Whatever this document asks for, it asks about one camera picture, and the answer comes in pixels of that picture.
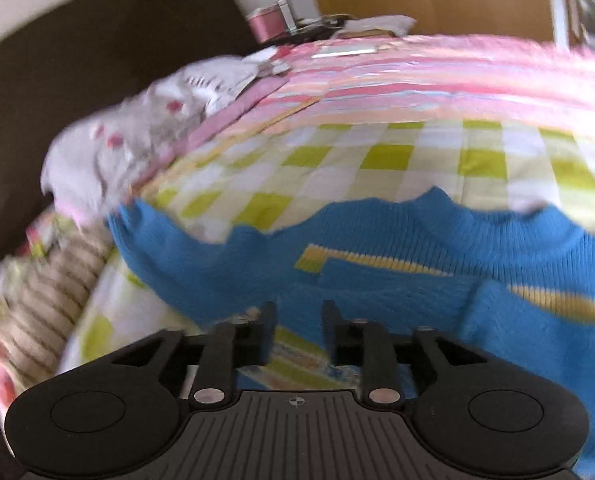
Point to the pink box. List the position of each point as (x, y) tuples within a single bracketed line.
[(267, 22)]

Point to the silver metal stand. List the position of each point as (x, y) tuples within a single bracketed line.
[(286, 12)]

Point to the beige striped knit garment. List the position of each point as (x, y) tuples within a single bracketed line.
[(47, 300)]

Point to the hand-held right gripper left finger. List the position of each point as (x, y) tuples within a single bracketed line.
[(266, 332)]

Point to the white dotted cloth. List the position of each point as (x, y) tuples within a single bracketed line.
[(142, 125)]

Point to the white flat book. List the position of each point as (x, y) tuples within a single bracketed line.
[(347, 50)]

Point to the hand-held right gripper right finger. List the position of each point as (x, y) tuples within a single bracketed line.
[(330, 332)]

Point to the blue knit sweater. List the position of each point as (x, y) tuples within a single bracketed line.
[(377, 240)]

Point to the green checkered bed sheet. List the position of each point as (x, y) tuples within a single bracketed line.
[(377, 160)]

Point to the pink cloth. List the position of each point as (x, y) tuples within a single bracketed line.
[(237, 105)]

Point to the pink striped blanket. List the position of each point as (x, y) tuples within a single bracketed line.
[(427, 85)]

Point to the white cloth pile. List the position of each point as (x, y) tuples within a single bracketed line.
[(377, 25)]

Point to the dark brown headboard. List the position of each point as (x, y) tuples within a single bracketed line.
[(77, 70)]

